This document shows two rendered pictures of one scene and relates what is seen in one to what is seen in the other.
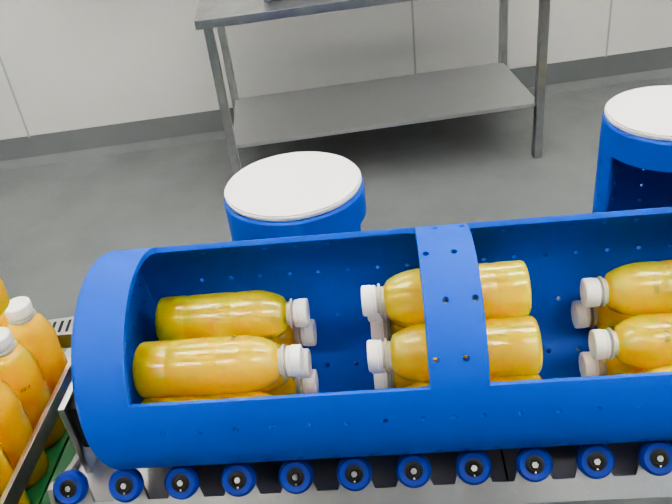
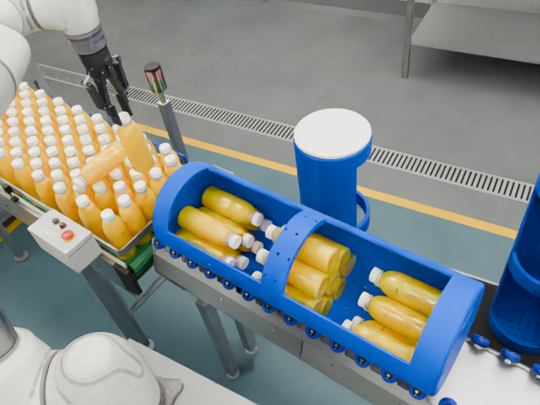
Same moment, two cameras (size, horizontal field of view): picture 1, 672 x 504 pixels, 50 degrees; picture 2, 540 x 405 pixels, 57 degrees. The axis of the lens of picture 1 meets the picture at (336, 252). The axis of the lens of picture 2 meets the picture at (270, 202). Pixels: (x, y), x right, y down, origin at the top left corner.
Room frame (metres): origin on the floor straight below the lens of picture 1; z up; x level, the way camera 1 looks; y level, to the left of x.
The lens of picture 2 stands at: (0.02, -0.59, 2.20)
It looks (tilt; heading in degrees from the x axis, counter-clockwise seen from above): 46 degrees down; 38
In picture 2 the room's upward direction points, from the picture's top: 10 degrees counter-clockwise
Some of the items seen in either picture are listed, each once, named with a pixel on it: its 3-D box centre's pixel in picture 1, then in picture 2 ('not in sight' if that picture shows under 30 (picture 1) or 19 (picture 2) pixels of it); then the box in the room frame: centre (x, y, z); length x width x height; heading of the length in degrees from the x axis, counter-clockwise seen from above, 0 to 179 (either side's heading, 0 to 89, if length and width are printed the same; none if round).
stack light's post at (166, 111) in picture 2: not in sight; (195, 198); (1.15, 0.72, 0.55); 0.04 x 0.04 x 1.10; 84
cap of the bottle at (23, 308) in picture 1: (18, 308); (170, 160); (0.89, 0.48, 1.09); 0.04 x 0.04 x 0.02
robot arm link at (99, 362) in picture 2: not in sight; (104, 379); (0.17, 0.04, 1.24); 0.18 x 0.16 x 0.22; 123
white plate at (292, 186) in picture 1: (292, 183); (332, 132); (1.30, 0.07, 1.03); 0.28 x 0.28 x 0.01
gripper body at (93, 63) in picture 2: not in sight; (98, 62); (0.75, 0.45, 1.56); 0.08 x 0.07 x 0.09; 0
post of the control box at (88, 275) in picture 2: not in sight; (123, 327); (0.48, 0.61, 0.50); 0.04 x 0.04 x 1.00; 84
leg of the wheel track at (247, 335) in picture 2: not in sight; (240, 315); (0.82, 0.30, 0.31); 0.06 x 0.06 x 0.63; 84
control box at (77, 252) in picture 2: not in sight; (64, 239); (0.48, 0.61, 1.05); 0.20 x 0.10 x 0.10; 84
